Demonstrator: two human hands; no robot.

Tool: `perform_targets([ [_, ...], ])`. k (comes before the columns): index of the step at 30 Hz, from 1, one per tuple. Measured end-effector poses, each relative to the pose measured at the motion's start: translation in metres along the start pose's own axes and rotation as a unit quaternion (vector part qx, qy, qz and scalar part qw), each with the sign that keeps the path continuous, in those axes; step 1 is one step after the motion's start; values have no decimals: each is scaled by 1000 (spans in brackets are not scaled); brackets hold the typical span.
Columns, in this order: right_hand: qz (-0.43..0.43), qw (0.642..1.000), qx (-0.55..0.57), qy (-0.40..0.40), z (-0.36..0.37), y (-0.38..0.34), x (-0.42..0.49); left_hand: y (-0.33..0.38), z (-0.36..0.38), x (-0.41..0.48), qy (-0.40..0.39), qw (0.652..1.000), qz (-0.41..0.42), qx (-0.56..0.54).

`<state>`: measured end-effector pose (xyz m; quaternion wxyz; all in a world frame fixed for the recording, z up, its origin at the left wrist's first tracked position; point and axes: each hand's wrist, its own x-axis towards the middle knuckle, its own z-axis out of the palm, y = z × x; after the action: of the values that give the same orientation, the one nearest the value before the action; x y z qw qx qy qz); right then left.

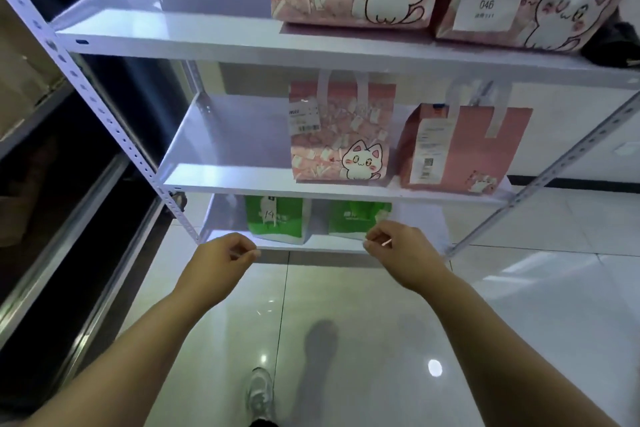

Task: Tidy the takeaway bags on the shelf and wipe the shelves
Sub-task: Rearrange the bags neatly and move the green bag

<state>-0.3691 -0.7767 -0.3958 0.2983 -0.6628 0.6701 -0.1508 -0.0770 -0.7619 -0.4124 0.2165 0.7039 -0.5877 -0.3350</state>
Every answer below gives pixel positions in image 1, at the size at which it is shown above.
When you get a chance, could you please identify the person's right hand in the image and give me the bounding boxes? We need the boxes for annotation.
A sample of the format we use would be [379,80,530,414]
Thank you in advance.
[363,220,452,293]

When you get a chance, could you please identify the person's left hand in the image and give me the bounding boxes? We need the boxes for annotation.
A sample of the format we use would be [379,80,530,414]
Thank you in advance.
[191,233,262,288]

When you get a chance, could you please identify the person's right forearm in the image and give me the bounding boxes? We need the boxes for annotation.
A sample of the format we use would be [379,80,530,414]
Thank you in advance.
[400,267,623,427]

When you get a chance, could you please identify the person's left forearm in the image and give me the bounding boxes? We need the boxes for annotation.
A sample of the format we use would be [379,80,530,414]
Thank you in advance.
[19,269,228,427]

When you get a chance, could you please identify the green and white bag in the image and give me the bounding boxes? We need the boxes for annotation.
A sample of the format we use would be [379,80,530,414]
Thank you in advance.
[327,200,393,241]
[244,195,313,246]

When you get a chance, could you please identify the small pink cat gift bag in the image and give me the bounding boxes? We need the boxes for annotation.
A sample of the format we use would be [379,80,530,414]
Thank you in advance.
[288,70,397,184]

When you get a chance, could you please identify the white sneaker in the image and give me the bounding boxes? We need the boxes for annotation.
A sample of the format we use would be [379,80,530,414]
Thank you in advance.
[244,367,276,425]

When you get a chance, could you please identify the grey metal storage rack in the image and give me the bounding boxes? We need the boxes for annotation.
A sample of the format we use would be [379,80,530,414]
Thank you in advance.
[0,79,168,395]

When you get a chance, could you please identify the white metal shelf rack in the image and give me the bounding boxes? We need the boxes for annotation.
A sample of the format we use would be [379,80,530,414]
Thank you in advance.
[0,0,640,258]

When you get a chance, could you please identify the brown cardboard box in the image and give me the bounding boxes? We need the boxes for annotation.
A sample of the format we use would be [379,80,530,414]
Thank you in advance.
[0,0,68,138]

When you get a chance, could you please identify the black bag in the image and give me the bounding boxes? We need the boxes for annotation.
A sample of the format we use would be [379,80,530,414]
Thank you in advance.
[581,20,640,68]

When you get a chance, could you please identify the plain pink handled gift bag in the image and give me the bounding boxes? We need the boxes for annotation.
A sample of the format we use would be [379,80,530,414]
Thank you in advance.
[397,80,534,196]

